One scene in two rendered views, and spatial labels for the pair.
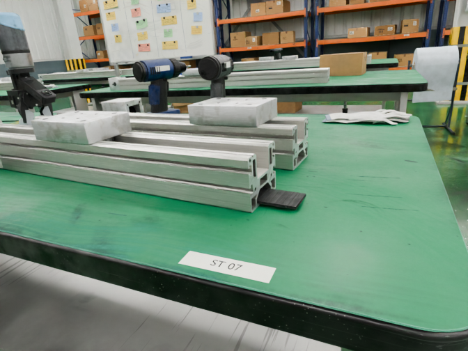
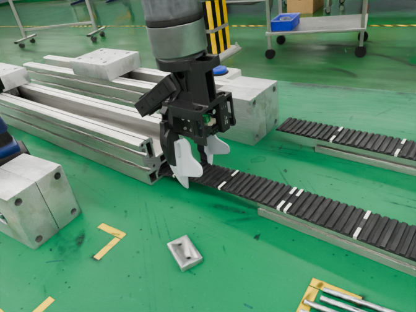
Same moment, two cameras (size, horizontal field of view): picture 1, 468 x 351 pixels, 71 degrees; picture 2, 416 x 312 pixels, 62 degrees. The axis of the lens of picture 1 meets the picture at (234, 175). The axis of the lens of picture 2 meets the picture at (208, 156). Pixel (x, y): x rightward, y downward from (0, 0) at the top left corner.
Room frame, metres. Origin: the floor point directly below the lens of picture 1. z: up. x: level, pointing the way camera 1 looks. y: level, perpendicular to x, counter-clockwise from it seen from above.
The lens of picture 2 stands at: (1.54, 0.76, 1.13)
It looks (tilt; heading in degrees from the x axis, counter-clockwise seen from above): 32 degrees down; 194
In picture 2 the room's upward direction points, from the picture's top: 10 degrees counter-clockwise
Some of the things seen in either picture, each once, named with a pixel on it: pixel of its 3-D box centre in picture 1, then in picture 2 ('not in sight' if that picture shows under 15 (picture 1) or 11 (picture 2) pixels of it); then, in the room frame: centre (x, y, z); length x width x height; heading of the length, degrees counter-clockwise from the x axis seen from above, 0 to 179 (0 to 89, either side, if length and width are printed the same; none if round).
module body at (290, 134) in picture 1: (150, 133); (50, 113); (0.84, 0.21, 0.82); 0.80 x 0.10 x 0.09; 60
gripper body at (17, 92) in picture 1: (25, 88); (192, 96); (1.08, 0.63, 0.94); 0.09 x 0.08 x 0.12; 60
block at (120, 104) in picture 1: (121, 114); (35, 194); (1.16, 0.37, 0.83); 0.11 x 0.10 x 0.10; 157
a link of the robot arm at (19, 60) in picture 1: (17, 61); (179, 38); (1.08, 0.63, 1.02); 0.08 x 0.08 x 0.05
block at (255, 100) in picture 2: not in sight; (249, 106); (0.89, 0.69, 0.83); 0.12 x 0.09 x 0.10; 150
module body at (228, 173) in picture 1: (89, 154); (112, 85); (0.68, 0.30, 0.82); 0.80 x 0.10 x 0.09; 60
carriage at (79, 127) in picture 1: (83, 131); (106, 68); (0.68, 0.30, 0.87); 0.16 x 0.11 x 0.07; 60
